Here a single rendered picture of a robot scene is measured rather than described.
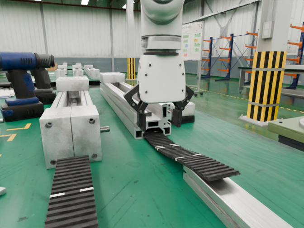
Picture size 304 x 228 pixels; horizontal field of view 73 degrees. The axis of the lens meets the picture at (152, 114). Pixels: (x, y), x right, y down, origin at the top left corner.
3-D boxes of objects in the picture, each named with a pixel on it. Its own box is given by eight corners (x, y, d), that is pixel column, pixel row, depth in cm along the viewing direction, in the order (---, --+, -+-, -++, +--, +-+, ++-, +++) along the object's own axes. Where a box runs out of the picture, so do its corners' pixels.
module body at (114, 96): (171, 134, 55) (171, 103, 53) (134, 139, 52) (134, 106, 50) (116, 92, 128) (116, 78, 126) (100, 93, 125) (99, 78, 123)
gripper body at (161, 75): (143, 46, 38) (143, 105, 41) (191, 48, 42) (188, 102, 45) (132, 48, 45) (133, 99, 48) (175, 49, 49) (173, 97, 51)
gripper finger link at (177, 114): (178, 99, 46) (178, 128, 48) (191, 98, 47) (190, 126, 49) (173, 97, 49) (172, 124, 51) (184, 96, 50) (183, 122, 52)
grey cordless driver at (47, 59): (58, 103, 94) (52, 54, 89) (7, 106, 88) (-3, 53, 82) (59, 100, 101) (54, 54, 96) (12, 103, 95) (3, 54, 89)
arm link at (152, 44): (146, 34, 38) (146, 51, 38) (189, 36, 41) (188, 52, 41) (134, 38, 45) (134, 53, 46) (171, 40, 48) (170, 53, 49)
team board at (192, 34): (157, 90, 680) (158, 27, 631) (168, 89, 711) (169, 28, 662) (194, 97, 570) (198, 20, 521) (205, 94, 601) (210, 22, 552)
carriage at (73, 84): (89, 97, 77) (88, 79, 75) (57, 99, 73) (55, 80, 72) (87, 91, 92) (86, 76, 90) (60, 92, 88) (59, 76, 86)
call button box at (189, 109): (194, 122, 66) (195, 102, 65) (167, 125, 63) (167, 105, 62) (182, 116, 74) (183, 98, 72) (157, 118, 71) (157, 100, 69)
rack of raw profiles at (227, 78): (196, 78, 1160) (198, 36, 1105) (209, 77, 1192) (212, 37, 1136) (239, 84, 862) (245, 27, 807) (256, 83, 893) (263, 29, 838)
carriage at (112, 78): (125, 87, 106) (125, 73, 104) (103, 88, 102) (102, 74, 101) (119, 84, 120) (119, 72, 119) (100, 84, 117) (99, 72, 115)
